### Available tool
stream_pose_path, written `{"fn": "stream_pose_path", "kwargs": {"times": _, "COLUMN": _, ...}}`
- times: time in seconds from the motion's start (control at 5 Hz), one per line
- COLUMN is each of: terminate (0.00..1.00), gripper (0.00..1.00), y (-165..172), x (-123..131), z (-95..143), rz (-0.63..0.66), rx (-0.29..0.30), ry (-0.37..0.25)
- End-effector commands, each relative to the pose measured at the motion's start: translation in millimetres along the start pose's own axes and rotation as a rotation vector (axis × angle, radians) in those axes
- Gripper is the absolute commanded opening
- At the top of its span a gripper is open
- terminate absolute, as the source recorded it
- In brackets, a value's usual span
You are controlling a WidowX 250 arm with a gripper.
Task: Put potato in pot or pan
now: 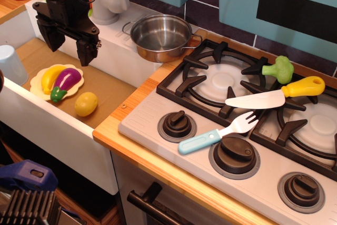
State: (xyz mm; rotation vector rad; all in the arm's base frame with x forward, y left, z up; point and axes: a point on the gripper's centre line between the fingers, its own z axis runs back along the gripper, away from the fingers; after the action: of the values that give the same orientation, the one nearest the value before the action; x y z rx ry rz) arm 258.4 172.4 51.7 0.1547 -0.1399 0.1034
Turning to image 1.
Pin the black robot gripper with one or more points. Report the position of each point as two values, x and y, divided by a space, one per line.
58 19

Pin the yellow toy potato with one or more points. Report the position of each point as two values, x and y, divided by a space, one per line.
86 104

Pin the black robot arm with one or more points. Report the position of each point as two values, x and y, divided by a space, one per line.
58 19

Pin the steel cooking pot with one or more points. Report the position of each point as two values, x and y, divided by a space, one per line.
161 38

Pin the purple toy eggplant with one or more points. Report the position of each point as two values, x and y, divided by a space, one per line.
64 82

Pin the yellow toy banana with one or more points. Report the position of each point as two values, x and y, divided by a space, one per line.
50 76

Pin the cream scalloped toy plate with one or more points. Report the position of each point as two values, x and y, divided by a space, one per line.
36 87

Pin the light blue plastic cup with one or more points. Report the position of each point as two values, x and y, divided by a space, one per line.
11 65

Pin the white toy sink basin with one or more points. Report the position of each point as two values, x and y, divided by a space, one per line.
113 76

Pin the left black stove knob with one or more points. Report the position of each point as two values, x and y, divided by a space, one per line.
177 126

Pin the black stove knob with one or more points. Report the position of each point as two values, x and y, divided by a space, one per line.
301 192
177 126
234 158

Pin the blue plastic clamp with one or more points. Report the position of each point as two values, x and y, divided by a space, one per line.
28 175

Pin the left black burner grate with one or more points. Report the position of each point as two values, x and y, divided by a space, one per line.
212 73

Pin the black burner grate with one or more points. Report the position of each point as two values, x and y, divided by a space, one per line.
287 145
212 73

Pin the black ribbed heat sink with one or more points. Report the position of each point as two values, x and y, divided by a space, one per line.
31 207

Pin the middle black stove knob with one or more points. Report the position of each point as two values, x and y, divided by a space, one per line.
234 158

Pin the green toy broccoli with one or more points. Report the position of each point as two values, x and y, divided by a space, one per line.
282 70

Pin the teal cabinet with black panel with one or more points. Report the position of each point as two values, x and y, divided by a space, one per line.
307 25

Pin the right black burner grate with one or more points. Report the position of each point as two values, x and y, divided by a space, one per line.
287 145

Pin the right black stove knob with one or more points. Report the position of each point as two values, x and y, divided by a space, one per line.
301 192

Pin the black oven door handle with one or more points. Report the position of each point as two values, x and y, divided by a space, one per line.
145 204

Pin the blue handled toy fork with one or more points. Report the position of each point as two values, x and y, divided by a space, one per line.
241 124

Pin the yellow handled toy knife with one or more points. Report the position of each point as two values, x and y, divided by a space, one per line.
308 86

